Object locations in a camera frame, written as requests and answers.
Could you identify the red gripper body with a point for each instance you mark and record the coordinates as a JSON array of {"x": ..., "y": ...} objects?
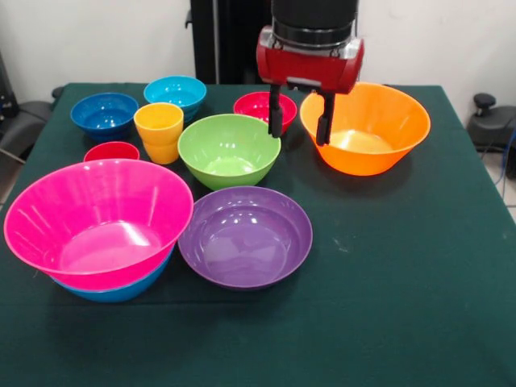
[{"x": 310, "y": 66}]

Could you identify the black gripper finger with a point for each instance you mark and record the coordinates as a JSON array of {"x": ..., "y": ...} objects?
[
  {"x": 275, "y": 121},
  {"x": 324, "y": 125}
]

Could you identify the purple bowl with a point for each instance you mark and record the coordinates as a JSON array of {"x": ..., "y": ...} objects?
[{"x": 242, "y": 250}]

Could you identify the large pink bowl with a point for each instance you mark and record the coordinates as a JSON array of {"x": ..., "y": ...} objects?
[{"x": 96, "y": 201}]

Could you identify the small red bowl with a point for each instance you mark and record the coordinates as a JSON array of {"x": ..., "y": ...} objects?
[{"x": 252, "y": 106}]

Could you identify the green bowl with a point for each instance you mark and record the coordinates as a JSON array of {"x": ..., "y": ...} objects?
[{"x": 225, "y": 145}]

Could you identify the large orange bowl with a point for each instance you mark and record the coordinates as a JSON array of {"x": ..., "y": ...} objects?
[{"x": 383, "y": 117}]

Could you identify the small light blue bowl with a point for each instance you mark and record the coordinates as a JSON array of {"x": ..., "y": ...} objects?
[{"x": 175, "y": 90}]

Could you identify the yellow cup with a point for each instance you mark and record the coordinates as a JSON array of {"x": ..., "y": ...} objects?
[{"x": 159, "y": 133}]

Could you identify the black knobbed device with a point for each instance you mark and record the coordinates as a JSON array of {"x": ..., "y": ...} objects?
[{"x": 489, "y": 125}]

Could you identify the red cup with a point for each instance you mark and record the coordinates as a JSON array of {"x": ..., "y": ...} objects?
[{"x": 111, "y": 152}]

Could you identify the small dark blue bowl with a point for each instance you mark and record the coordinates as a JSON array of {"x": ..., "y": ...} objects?
[{"x": 102, "y": 115}]

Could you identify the dark green tablecloth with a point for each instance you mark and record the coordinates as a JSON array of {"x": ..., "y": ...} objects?
[{"x": 383, "y": 322}]

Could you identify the black table clamp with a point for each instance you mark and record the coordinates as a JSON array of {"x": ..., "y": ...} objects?
[{"x": 57, "y": 92}]

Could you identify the large light blue bowl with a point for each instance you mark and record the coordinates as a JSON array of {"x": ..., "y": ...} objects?
[{"x": 117, "y": 294}]

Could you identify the black chair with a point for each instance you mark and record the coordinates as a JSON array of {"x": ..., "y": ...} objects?
[{"x": 24, "y": 121}]

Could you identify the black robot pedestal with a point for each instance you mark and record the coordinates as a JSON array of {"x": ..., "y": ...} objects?
[{"x": 234, "y": 40}]

